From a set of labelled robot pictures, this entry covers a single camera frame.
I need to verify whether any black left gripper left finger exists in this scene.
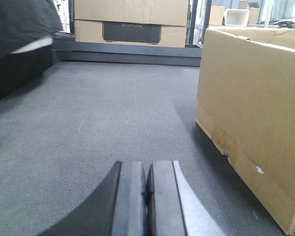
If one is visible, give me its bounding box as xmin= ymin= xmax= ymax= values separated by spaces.
xmin=40 ymin=161 xmax=147 ymax=236

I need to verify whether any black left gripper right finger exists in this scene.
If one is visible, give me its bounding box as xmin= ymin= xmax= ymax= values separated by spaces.
xmin=146 ymin=160 xmax=224 ymax=236

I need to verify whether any brown cardboard carton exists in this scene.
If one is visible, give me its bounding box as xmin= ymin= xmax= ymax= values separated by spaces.
xmin=196 ymin=27 xmax=295 ymax=236

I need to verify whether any grey conveyor belt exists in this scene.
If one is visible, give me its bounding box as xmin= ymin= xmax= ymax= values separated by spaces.
xmin=0 ymin=62 xmax=282 ymax=236

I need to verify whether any printed background cardboard box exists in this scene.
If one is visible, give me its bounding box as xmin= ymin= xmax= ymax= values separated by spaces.
xmin=74 ymin=0 xmax=189 ymax=48

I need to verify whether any small background cardboard box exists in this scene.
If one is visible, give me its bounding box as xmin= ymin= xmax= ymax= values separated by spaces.
xmin=209 ymin=5 xmax=225 ymax=26

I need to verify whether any black fabric cover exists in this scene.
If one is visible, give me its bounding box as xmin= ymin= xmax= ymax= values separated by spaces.
xmin=0 ymin=0 xmax=63 ymax=100

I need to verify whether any white plastic bin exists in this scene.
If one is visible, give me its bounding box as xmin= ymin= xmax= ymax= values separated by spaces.
xmin=224 ymin=9 xmax=250 ymax=27

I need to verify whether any dark conveyor side rail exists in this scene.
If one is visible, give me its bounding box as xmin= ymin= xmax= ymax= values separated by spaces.
xmin=52 ymin=35 xmax=202 ymax=67

